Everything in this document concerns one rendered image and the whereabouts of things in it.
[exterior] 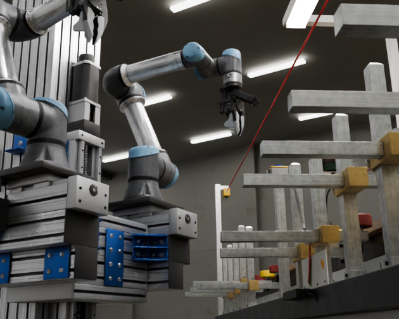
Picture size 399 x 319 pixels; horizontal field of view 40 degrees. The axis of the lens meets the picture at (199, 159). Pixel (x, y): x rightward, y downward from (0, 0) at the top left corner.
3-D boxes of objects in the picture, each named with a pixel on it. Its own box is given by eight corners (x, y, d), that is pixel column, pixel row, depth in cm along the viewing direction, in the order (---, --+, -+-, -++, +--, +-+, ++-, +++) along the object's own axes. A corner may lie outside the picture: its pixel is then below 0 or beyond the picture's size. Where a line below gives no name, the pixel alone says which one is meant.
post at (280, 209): (281, 298, 208) (274, 183, 222) (278, 299, 213) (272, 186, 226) (292, 298, 209) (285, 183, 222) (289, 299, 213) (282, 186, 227)
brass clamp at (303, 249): (299, 258, 180) (297, 242, 182) (289, 263, 193) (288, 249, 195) (317, 258, 181) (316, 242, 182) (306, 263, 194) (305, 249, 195)
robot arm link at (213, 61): (189, 56, 223) (214, 50, 219) (200, 67, 233) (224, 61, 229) (189, 73, 221) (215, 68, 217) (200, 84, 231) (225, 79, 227)
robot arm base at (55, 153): (6, 173, 163) (9, 142, 166) (44, 184, 175) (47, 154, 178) (44, 164, 155) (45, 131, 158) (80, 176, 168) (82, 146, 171)
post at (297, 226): (300, 299, 183) (290, 161, 198) (297, 300, 187) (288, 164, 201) (310, 299, 184) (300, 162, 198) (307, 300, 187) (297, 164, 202)
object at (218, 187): (219, 316, 401) (215, 183, 431) (217, 316, 410) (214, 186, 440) (234, 315, 402) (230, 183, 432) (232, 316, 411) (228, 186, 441)
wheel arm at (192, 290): (190, 293, 324) (190, 286, 325) (189, 294, 327) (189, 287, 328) (263, 293, 327) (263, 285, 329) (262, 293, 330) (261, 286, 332)
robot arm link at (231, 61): (224, 58, 230) (244, 54, 226) (225, 82, 226) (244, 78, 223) (217, 49, 223) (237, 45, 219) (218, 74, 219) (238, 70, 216)
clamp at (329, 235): (323, 242, 157) (321, 225, 159) (310, 249, 170) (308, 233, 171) (342, 242, 157) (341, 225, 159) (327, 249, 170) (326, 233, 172)
